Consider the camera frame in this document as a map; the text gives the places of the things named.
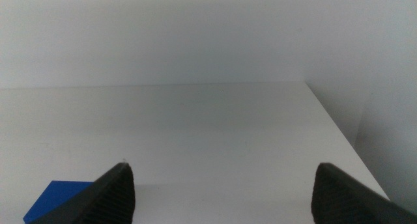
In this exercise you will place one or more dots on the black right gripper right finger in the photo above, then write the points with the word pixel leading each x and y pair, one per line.
pixel 342 201

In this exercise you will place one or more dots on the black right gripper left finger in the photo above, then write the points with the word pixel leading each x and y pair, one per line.
pixel 107 201

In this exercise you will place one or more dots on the blue cube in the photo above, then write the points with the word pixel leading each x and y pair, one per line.
pixel 53 198

